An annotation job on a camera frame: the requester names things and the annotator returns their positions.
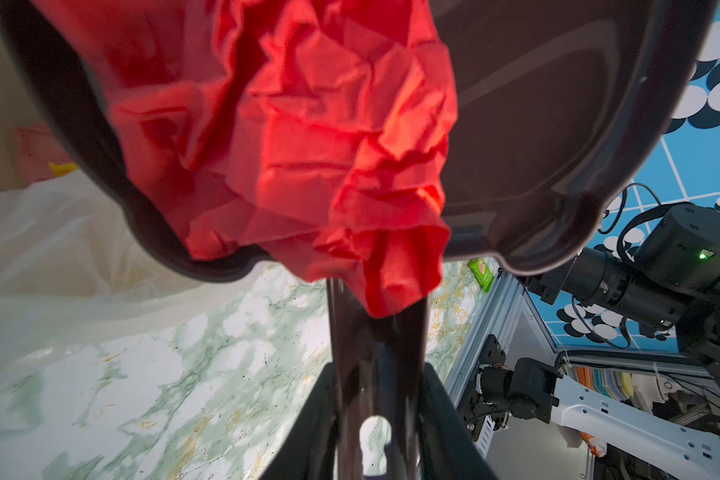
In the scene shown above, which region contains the pink crumpled paper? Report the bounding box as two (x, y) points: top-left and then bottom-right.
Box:
(15, 123), (74, 185)

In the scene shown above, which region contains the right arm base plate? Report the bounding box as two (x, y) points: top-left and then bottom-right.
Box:
(456, 334), (512, 443)

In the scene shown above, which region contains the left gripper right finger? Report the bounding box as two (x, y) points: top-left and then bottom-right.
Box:
(421, 363), (497, 480)

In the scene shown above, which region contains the green packet right edge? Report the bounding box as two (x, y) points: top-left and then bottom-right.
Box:
(467, 258), (495, 293)

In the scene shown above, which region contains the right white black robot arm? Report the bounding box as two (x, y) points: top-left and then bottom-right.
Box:
(459, 202), (720, 479)

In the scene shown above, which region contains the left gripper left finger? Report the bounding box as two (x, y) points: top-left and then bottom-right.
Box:
(260, 363), (338, 480)

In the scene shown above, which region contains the red crumpled paper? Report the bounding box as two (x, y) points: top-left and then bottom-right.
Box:
(37, 1), (457, 318)

